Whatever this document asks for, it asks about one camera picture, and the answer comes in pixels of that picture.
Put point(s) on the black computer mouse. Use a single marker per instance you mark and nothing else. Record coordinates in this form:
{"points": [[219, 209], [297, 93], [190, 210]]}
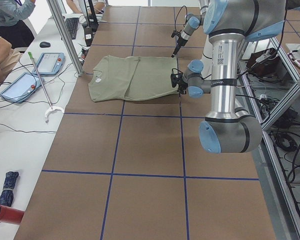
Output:
{"points": [[44, 44]]}

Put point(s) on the aluminium frame post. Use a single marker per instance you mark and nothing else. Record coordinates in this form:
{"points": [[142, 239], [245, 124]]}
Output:
{"points": [[66, 38]]}

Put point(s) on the folded dark blue umbrella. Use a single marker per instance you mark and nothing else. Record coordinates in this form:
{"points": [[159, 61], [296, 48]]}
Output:
{"points": [[7, 195]]}

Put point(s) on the near blue teach pendant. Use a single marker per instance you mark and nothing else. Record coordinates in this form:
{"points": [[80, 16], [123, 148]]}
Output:
{"points": [[21, 89]]}

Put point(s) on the person in grey shirt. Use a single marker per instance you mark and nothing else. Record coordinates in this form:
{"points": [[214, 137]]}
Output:
{"points": [[12, 25]]}

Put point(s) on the far blue teach pendant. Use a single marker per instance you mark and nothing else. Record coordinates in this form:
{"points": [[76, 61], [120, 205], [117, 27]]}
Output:
{"points": [[50, 63]]}

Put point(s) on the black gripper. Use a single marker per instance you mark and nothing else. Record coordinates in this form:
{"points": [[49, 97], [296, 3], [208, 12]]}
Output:
{"points": [[182, 83], [180, 40]]}

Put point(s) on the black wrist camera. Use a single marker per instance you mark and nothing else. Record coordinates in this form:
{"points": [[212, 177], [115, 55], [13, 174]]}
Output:
{"points": [[174, 78]]}

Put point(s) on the person in beige shirt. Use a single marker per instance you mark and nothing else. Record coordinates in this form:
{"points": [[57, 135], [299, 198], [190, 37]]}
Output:
{"points": [[8, 58]]}

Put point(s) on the reacher grabber stick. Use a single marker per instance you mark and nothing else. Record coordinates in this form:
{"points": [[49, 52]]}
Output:
{"points": [[51, 108]]}

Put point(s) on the red cylinder bottle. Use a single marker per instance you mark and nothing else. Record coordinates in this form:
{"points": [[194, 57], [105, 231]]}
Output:
{"points": [[11, 215]]}

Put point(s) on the blue teach pendant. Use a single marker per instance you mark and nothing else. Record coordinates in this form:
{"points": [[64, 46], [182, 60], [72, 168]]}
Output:
{"points": [[21, 89], [50, 63]]}

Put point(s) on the olive green long-sleeve shirt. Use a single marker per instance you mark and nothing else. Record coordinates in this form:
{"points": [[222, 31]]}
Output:
{"points": [[133, 78]]}

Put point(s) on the black keyboard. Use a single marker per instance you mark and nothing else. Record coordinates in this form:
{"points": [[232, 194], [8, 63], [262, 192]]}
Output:
{"points": [[72, 26]]}

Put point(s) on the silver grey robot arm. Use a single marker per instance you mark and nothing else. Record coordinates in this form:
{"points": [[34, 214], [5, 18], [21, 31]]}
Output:
{"points": [[228, 127], [192, 22]]}

